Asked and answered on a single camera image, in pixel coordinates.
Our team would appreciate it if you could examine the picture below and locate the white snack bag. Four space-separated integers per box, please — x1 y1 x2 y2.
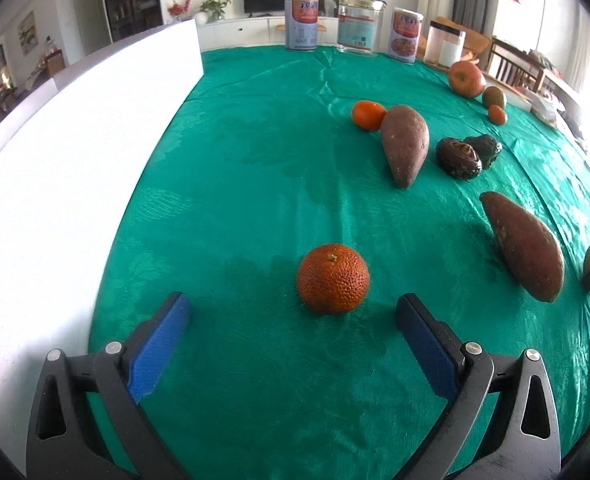
530 93 566 128

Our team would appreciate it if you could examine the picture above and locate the red apple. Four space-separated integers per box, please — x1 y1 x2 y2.
447 61 486 99

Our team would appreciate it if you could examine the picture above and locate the clear glass jar teal label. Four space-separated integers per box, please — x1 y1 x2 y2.
336 0 387 56

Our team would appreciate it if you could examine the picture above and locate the large textured orange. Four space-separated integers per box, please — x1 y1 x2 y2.
296 244 370 315

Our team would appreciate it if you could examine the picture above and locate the green satin tablecloth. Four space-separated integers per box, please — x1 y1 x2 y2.
90 47 590 479

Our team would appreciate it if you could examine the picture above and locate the potted green plant left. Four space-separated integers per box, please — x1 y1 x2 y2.
199 0 233 22

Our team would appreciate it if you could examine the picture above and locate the white rectangular box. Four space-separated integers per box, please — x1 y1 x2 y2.
0 21 203 469

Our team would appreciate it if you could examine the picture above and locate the dark water chestnut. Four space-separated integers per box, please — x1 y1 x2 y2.
463 134 504 169
436 138 482 180

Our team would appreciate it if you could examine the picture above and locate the white jar black lid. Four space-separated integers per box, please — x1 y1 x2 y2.
423 21 466 68

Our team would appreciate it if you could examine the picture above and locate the sweet potato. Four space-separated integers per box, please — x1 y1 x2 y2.
480 191 565 304
381 105 429 188

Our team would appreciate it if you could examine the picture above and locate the orange lounge chair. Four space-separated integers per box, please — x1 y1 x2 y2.
435 16 492 70

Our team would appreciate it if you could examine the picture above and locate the right red-label tin can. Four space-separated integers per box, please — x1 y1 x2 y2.
387 8 423 64

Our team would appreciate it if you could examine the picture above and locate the brownish green round fruit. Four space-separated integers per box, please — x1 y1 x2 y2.
482 86 507 110

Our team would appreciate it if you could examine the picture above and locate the tiny orange far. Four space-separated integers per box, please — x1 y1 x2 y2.
487 104 508 126

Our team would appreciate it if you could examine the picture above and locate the left red-label tin can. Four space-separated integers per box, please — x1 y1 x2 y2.
284 0 319 52

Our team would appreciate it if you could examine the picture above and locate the small mandarin orange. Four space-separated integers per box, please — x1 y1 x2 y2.
351 101 387 132

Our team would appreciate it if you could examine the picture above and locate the wooden railing bench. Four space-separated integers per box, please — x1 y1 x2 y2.
486 37 574 93

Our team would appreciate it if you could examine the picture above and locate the white tv cabinet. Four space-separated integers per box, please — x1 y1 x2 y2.
196 14 342 52

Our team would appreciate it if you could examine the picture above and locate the red flower vase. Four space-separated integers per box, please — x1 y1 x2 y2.
167 0 191 22

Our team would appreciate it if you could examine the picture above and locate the red-label tin can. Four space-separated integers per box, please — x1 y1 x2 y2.
284 0 319 52
387 8 423 64

